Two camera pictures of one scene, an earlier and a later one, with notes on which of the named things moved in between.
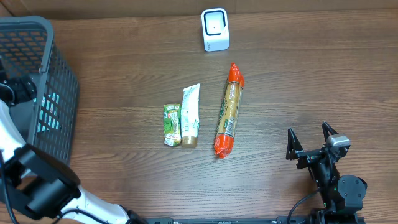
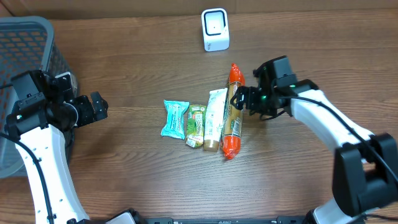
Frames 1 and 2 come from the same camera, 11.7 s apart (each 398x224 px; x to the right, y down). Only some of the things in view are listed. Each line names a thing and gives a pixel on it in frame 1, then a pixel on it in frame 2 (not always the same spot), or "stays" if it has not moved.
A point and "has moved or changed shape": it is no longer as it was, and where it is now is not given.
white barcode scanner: x=216 y=29 stays
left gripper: x=26 y=88 → x=85 y=102
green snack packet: x=172 y=124 → x=195 y=125
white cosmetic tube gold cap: x=190 y=116 → x=215 y=113
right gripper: x=296 y=150 → x=253 y=93
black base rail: x=255 y=219 stays
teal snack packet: x=48 y=117 has moved or changed shape
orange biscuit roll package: x=229 y=113 has moved or changed shape
